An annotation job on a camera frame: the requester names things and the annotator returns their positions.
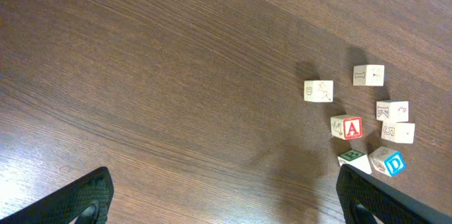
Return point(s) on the green V wooden block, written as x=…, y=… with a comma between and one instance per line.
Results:
x=318, y=91

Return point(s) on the red E wooden block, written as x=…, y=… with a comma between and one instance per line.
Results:
x=368, y=75

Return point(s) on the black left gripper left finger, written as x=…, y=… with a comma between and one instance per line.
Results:
x=86, y=200

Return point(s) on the red A wooden block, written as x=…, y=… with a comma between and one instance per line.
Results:
x=346, y=127

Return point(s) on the green B wooden block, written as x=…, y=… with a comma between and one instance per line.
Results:
x=356, y=159

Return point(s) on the wooden K red block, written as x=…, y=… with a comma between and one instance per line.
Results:
x=392, y=111

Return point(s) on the blue D wooden block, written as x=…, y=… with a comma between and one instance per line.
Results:
x=387, y=161

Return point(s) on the wooden K cow block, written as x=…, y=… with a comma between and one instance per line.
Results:
x=398, y=132

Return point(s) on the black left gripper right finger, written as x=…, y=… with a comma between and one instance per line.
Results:
x=365, y=199

